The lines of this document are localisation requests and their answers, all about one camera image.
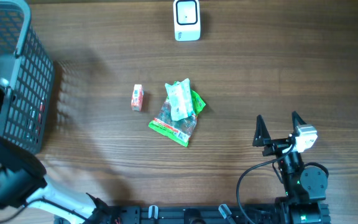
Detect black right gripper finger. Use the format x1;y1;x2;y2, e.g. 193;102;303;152
291;111;306;128
252;114;272;147

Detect black camera cable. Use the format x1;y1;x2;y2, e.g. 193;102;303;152
0;198;90;224
236;143;295;224

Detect black right camera cable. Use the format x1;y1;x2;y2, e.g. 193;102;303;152
236;143;295;224

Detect black left camera cable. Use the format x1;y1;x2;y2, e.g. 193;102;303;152
0;198;90;224

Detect green snack bag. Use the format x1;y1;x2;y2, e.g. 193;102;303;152
149;78;206;147

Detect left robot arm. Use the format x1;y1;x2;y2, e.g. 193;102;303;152
0;89;116;223

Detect red packaged items in basket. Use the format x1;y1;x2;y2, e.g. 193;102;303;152
25;98;45;144

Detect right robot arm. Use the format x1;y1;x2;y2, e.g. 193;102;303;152
252;111;331;223

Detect white barcode scanner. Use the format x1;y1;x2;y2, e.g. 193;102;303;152
173;0;201;42

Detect red Kleenex tissue pack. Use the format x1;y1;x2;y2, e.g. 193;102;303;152
131;84;144;111

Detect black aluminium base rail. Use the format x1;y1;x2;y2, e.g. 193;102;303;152
103;204;331;224

